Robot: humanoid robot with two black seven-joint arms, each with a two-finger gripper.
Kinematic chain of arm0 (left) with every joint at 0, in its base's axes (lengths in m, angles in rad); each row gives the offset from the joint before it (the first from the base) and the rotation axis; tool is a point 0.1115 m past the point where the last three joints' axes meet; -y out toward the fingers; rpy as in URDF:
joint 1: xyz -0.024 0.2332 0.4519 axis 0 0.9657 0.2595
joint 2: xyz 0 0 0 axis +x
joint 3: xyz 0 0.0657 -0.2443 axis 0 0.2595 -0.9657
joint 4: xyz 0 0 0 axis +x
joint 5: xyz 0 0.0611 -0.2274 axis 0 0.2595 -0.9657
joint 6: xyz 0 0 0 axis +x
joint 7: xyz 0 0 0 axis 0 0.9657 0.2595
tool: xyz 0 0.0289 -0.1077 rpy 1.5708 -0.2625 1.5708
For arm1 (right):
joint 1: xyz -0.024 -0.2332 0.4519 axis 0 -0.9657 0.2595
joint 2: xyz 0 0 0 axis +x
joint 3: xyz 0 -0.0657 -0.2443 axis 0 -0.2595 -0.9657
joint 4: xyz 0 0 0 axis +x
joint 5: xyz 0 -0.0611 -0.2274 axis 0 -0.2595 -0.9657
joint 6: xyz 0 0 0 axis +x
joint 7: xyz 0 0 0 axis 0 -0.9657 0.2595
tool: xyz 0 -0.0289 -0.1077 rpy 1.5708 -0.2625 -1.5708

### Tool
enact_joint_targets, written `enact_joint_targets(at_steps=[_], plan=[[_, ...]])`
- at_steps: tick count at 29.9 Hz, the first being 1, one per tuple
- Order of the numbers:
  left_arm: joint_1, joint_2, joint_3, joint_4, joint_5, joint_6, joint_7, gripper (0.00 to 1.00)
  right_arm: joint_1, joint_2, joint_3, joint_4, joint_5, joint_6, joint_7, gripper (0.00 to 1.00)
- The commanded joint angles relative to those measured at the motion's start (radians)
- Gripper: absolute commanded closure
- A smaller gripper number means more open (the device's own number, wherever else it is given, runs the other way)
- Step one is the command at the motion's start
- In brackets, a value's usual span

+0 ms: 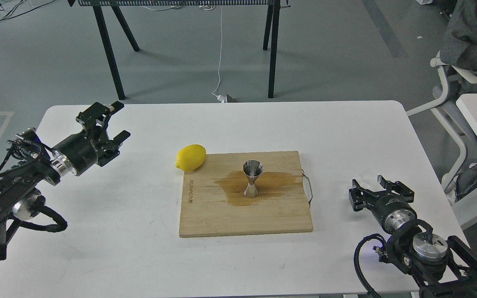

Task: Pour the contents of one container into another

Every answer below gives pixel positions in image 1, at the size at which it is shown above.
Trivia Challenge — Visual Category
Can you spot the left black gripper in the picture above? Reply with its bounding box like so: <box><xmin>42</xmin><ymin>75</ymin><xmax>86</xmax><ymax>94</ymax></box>
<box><xmin>51</xmin><ymin>101</ymin><xmax>131</xmax><ymax>176</ymax></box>

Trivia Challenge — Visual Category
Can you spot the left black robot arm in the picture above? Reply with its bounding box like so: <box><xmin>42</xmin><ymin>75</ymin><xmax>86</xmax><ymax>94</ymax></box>
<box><xmin>0</xmin><ymin>101</ymin><xmax>130</xmax><ymax>261</ymax></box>

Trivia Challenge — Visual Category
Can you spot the clear glass measuring cup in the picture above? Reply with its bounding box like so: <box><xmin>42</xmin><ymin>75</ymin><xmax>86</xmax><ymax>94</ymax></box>
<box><xmin>356</xmin><ymin>168</ymin><xmax>384</xmax><ymax>192</ymax></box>

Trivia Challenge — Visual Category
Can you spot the steel double jigger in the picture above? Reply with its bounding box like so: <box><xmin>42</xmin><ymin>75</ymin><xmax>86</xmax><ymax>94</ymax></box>
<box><xmin>243</xmin><ymin>160</ymin><xmax>263</xmax><ymax>198</ymax></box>

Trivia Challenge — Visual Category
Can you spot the wooden cutting board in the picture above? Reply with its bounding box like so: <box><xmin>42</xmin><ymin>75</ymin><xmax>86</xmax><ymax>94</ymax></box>
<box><xmin>178</xmin><ymin>151</ymin><xmax>313</xmax><ymax>238</ymax></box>

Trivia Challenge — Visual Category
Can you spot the yellow lemon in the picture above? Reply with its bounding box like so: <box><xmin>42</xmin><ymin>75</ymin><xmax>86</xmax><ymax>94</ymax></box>
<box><xmin>175</xmin><ymin>144</ymin><xmax>207</xmax><ymax>172</ymax></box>

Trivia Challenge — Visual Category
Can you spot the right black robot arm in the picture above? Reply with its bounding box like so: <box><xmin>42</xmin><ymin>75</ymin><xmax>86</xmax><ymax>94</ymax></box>
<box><xmin>349</xmin><ymin>175</ymin><xmax>477</xmax><ymax>298</ymax></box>

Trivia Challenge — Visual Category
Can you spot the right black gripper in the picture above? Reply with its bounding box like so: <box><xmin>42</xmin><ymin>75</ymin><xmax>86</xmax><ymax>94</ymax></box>
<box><xmin>349</xmin><ymin>175</ymin><xmax>418</xmax><ymax>235</ymax></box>

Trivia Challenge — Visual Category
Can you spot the white office chair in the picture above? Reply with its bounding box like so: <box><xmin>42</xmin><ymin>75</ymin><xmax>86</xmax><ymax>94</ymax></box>
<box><xmin>407</xmin><ymin>52</ymin><xmax>477</xmax><ymax>193</ymax></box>

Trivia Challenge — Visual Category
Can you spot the black metal table frame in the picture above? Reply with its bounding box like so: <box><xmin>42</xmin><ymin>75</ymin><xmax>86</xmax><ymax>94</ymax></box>
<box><xmin>67</xmin><ymin>0</ymin><xmax>291</xmax><ymax>101</ymax></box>

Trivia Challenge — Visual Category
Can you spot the white hanging cable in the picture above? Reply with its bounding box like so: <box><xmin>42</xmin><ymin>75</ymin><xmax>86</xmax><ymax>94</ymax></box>
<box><xmin>211</xmin><ymin>6</ymin><xmax>236</xmax><ymax>103</ymax></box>

